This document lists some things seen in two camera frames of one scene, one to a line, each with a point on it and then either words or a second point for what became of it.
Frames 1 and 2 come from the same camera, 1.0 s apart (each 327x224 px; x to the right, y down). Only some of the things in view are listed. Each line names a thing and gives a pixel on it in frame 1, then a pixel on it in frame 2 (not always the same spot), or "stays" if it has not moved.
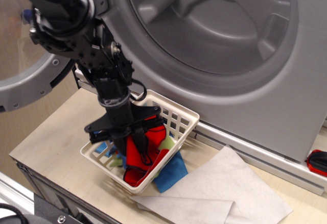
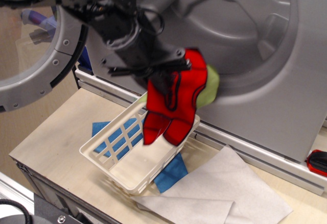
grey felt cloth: x=224 y=190 stays
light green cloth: x=166 y=144 -> x=209 y=93
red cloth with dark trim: x=135 y=171 -> x=171 y=100
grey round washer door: x=29 y=72 stays
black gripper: x=123 y=117 -> x=147 y=55
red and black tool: x=317 y=162 stays
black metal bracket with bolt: x=57 y=215 stays
